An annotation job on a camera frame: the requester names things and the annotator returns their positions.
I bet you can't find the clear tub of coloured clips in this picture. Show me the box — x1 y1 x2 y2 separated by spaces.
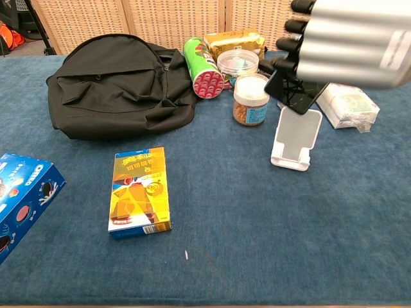
216 49 260 90

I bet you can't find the black smartphone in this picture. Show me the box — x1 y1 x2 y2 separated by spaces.
263 53 330 116

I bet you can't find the blue tablecloth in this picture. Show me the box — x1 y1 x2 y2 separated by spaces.
0 47 411 305

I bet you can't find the blue Oreo box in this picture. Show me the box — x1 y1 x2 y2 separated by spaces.
0 153 67 266

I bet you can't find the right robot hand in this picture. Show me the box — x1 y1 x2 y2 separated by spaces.
272 0 411 90

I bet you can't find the gold foil package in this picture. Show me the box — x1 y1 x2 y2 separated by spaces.
204 28 267 62

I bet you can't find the black stapler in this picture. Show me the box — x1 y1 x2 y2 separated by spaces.
258 56 286 80

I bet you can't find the wrapped tissue multipack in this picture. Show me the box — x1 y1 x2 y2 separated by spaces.
316 82 381 133

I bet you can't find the wicker folding screen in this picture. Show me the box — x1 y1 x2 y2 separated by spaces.
30 0 311 55

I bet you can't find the green chips can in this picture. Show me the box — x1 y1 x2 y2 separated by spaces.
182 37 225 99

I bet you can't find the yellow snack box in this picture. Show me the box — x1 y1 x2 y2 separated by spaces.
107 147 173 241

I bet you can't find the black backpack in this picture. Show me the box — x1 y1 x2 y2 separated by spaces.
46 33 202 141

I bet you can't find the nut jar white lid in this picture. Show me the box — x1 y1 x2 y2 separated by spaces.
232 75 272 128

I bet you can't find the orange object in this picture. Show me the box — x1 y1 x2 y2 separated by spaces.
0 24 26 51

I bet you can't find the white phone stand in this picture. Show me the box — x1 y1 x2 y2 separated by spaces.
270 106 324 174

